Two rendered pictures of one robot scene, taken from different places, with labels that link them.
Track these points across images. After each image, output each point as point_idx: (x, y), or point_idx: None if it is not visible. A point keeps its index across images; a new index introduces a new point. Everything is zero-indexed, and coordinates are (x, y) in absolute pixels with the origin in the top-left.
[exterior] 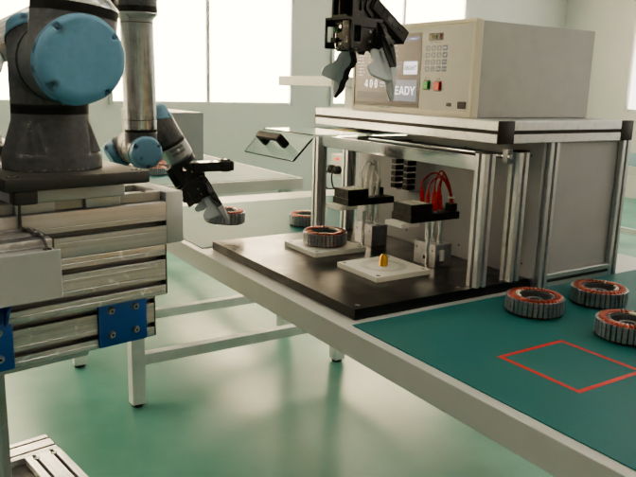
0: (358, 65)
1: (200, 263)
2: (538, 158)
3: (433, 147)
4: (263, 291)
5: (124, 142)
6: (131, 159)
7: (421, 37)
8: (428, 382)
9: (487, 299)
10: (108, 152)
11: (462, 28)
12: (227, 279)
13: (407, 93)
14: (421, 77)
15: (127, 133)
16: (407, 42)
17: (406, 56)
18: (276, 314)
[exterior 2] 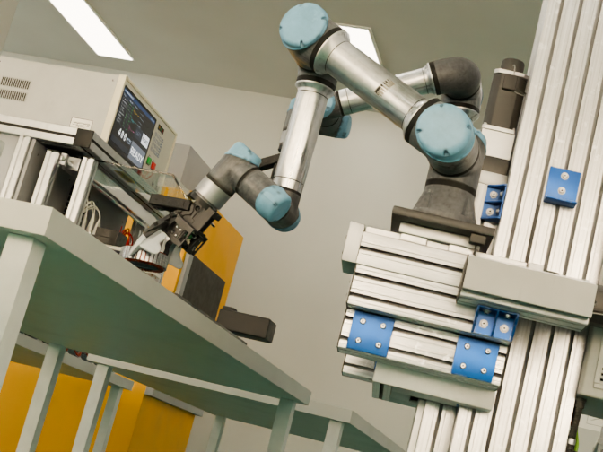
0: (118, 110)
1: (190, 320)
2: (123, 225)
3: (120, 204)
4: (231, 340)
5: (291, 202)
6: (295, 224)
7: (155, 123)
8: (276, 373)
9: None
10: (289, 207)
11: (170, 134)
12: (209, 334)
13: (138, 160)
14: (147, 152)
15: (300, 199)
16: (149, 119)
17: (145, 130)
18: (233, 357)
